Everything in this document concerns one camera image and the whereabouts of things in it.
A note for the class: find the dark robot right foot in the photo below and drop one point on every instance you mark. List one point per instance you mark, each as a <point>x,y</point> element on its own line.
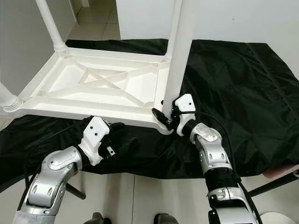
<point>166,219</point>

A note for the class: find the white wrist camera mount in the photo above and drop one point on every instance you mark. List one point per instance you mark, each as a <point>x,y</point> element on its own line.
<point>96,130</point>
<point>184,102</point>

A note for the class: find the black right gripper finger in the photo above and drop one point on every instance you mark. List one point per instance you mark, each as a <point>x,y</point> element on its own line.
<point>160,116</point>

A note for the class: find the white tapered plastic table leg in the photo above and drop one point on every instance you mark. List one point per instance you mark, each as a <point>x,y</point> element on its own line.
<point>174,28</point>
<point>49,25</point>
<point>7,98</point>
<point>182,46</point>

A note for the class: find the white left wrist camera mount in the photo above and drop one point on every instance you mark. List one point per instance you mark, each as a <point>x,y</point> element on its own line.
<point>96,130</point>

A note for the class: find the white round object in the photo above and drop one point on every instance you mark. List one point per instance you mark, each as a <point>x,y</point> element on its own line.
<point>278,218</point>

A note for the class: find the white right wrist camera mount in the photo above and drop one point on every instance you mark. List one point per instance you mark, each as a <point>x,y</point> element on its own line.
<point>184,102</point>

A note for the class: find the black cloth table cover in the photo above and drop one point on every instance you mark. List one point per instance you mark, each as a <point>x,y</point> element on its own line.
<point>243,93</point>

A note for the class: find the white plastic children table top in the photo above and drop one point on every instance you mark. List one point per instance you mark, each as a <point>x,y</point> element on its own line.
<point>121,88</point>

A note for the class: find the black metal table leg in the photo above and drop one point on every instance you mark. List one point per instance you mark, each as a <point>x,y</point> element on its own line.
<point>273,184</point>
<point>77,192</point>

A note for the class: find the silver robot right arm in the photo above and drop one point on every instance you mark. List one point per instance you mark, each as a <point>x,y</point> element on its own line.
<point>212,149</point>

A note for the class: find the grey robot left foot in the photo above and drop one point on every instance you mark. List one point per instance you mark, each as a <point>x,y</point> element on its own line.
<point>98,219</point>

